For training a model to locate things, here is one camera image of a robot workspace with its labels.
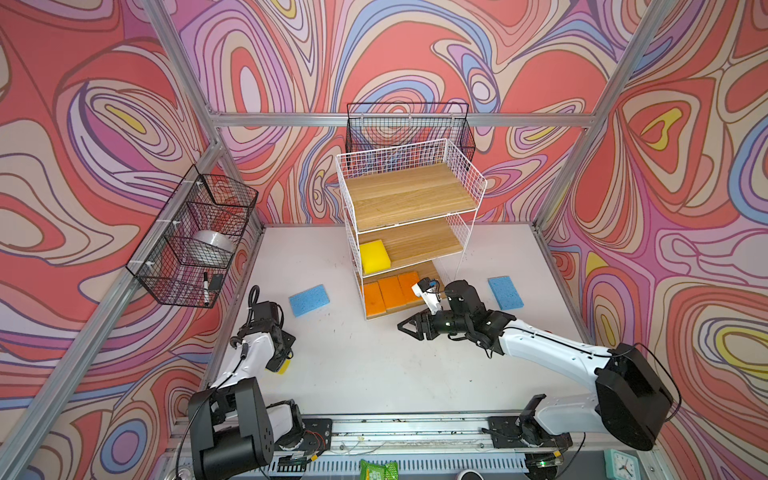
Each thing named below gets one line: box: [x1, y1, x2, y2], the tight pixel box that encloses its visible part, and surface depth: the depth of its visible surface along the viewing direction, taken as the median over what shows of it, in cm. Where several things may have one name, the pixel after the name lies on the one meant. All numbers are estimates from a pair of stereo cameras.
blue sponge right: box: [487, 275, 525, 311], surface depth 101 cm
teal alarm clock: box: [604, 449, 641, 480], surface depth 69 cm
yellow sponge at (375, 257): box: [360, 239, 391, 275], surface depth 78 cm
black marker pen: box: [204, 272, 209, 306], surface depth 73 cm
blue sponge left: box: [288, 284, 331, 318], surface depth 100 cm
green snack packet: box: [359, 459, 399, 480], surface depth 69 cm
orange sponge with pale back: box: [364, 282, 387, 317], surface depth 98 cm
